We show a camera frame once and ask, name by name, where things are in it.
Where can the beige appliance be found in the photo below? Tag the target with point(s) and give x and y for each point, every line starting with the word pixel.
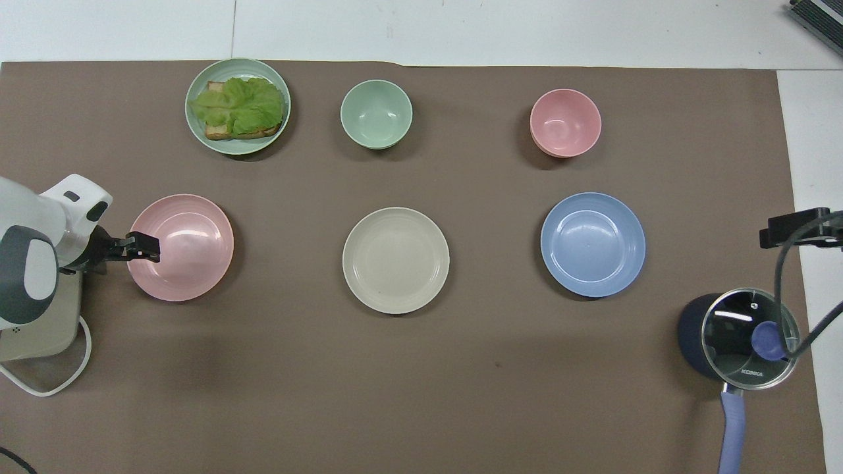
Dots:
pixel 39 336

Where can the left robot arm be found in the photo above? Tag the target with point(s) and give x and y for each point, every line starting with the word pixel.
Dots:
pixel 26 217

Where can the beige plate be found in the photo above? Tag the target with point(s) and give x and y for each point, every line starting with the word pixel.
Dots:
pixel 396 261

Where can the green plate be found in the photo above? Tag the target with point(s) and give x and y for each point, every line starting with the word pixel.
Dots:
pixel 227 69

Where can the toast slice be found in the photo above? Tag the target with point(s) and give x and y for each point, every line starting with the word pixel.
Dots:
pixel 214 131

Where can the pink bowl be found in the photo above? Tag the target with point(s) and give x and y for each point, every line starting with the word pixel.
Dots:
pixel 565 122

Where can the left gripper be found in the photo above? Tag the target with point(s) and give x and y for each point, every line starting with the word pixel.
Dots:
pixel 99 250

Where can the dark blue saucepan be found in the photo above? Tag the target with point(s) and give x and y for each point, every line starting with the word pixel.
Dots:
pixel 689 336

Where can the glass lid with blue knob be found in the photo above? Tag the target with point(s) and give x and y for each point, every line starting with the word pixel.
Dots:
pixel 731 342

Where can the pink plate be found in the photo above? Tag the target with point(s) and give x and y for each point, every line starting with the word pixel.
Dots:
pixel 191 257

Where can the blue plate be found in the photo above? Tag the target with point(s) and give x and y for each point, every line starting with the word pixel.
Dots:
pixel 593 245

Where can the green lettuce leaf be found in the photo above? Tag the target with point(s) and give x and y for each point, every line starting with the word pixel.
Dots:
pixel 244 105

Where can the grey ribbed device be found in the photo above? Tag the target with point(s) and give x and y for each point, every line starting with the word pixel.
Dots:
pixel 820 16

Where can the green bowl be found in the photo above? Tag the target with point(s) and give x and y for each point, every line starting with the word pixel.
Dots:
pixel 376 114

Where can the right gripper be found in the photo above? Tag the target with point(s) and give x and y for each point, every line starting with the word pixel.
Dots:
pixel 816 236

